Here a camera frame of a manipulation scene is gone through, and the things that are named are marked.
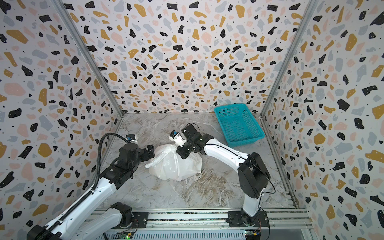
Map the white plastic bag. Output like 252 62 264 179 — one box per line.
145 144 202 181

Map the teal plastic mesh basket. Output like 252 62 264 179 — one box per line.
214 104 265 148

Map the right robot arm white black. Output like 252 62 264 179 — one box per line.
170 124 271 227

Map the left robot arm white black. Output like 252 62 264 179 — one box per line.
26 143 155 240

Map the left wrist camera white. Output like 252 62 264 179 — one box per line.
126 134 138 144

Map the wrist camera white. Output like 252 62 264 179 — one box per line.
126 134 138 144
169 130 187 147

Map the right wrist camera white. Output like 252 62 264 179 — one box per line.
169 130 187 147

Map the black corrugated cable conduit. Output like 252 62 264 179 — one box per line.
38 132 130 238

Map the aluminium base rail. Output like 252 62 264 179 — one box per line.
56 207 316 240

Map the left aluminium corner post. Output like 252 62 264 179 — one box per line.
52 1 124 118

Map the aluminium corner post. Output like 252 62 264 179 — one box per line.
260 0 319 119
52 1 124 118

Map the right aluminium corner post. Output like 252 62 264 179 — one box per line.
260 0 319 119

